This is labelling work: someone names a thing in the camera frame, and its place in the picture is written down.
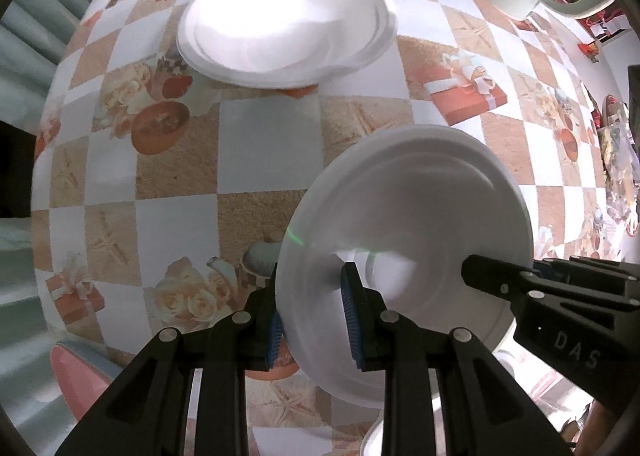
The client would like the pink square plate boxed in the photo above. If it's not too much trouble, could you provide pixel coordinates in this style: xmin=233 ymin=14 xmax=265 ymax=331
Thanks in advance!
xmin=50 ymin=342 xmax=121 ymax=423

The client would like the checkered printed tablecloth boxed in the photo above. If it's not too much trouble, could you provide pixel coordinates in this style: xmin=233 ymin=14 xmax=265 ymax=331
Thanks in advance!
xmin=30 ymin=0 xmax=640 ymax=456

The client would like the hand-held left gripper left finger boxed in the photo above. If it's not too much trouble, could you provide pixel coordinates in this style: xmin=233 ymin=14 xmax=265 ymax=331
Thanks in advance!
xmin=54 ymin=285 xmax=285 ymax=456

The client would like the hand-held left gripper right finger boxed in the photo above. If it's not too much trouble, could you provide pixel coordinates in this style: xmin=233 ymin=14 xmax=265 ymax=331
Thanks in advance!
xmin=340 ymin=261 xmax=573 ymax=456

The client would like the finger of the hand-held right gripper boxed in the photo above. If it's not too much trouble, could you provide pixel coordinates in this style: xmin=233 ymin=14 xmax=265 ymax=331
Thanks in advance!
xmin=461 ymin=253 xmax=552 ymax=303
xmin=534 ymin=255 xmax=640 ymax=283

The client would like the person's right forearm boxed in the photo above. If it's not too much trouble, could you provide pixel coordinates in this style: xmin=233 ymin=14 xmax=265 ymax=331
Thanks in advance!
xmin=560 ymin=398 xmax=621 ymax=456

